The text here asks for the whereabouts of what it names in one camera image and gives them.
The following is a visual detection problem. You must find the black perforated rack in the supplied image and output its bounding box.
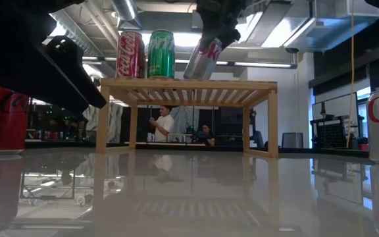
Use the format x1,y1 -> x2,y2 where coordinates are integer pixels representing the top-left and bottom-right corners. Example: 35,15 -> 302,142
317,115 -> 350,149

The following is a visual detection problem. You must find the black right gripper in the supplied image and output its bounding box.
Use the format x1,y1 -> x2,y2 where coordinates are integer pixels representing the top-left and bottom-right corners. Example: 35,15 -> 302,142
195,0 -> 247,51

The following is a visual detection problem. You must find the person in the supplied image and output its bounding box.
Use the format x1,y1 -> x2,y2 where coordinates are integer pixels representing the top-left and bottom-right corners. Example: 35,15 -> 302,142
192,123 -> 216,147
148,105 -> 176,143

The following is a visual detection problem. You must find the long ceiling tube light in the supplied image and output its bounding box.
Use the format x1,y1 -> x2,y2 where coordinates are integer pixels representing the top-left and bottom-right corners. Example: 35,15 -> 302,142
215,61 -> 298,69

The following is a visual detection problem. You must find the short round silver duct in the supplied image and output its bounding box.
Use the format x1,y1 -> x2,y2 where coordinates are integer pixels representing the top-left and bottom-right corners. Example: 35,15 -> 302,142
111,0 -> 141,29

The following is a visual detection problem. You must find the green Sprite can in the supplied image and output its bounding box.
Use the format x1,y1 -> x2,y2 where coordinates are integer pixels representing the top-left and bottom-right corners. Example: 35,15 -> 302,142
147,28 -> 176,80

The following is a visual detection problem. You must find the grey box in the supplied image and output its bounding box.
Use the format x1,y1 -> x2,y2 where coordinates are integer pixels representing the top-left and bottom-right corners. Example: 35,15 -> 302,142
281,132 -> 304,149

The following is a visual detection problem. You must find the red can with black script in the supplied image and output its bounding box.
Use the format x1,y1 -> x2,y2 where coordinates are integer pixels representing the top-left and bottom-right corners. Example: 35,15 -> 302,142
0,84 -> 30,155

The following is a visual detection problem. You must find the wooden slatted shelf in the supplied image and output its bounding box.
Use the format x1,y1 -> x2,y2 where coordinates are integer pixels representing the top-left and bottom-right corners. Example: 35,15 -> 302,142
95,77 -> 279,159

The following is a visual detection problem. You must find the red Coca-Cola Star Wars can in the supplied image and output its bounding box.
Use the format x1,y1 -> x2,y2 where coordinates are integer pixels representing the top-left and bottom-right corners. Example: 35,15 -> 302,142
115,30 -> 147,79

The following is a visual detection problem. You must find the rectangular silver air duct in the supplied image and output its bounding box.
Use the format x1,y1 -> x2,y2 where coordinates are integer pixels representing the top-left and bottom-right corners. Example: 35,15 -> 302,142
261,0 -> 379,53

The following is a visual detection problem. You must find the long round silver air duct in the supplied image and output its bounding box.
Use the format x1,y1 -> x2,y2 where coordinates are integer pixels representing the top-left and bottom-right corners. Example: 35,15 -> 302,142
49,9 -> 108,57

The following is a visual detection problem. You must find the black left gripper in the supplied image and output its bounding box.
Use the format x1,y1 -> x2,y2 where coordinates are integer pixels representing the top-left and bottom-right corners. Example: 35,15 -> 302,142
0,0 -> 107,115

